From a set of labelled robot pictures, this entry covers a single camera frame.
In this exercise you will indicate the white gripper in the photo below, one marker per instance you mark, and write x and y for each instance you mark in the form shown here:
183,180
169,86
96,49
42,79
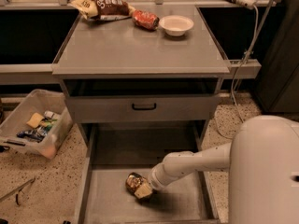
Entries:
156,179

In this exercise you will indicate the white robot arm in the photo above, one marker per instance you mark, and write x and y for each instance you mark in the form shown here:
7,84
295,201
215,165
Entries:
263,165

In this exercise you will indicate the open grey middle drawer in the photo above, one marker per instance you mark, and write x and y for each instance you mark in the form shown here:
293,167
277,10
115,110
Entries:
116,151

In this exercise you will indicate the closed grey top drawer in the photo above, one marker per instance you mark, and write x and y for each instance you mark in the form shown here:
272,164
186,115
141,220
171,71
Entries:
138,109

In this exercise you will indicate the grey drawer cabinet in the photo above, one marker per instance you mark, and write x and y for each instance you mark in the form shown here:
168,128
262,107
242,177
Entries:
118,59

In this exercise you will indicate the white small can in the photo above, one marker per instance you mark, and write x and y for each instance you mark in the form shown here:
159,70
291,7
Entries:
51,115

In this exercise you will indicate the red soda can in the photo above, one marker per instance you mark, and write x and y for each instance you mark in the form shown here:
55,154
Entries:
145,19

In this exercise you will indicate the blue snack packet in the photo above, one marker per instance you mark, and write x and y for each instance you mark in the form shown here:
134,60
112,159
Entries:
36,134

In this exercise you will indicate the clear plastic bin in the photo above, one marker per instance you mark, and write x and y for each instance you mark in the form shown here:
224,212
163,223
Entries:
37,101

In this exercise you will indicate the yellow sponge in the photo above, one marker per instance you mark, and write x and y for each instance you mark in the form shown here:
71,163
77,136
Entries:
35,120

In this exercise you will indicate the white paper bowl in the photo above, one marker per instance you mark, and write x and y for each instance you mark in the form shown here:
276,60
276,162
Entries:
176,25

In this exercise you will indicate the brown chip bag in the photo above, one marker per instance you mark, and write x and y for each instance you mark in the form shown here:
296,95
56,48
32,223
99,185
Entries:
103,10

